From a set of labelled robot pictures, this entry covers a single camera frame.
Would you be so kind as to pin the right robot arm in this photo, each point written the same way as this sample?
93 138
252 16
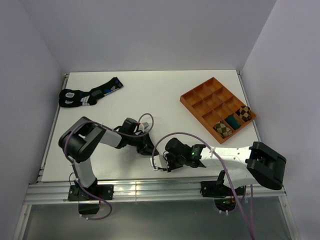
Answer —
255 164

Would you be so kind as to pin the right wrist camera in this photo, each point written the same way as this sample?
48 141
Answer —
158 163

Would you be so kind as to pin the rolled argyle sock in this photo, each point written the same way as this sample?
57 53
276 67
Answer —
244 112

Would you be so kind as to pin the rolled teal sock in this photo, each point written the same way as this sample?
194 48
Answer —
231 120

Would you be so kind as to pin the brown argyle sock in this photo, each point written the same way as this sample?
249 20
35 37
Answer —
222 129

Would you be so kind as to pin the black sport sock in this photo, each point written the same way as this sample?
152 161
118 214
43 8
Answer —
69 98

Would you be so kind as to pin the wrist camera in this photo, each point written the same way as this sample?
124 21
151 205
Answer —
143 126
158 163

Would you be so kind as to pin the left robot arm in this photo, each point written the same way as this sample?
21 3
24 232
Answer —
81 139

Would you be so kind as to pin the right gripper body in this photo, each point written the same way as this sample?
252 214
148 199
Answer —
175 162

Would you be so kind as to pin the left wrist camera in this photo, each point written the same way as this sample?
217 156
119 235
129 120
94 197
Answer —
143 126

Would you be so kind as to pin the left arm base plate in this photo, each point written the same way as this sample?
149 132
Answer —
104 192

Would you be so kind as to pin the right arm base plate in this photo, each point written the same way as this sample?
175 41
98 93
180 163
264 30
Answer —
213 189

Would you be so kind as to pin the aluminium rail frame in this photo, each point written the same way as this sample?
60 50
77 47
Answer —
140 184

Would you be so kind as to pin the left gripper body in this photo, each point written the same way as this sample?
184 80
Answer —
140 142

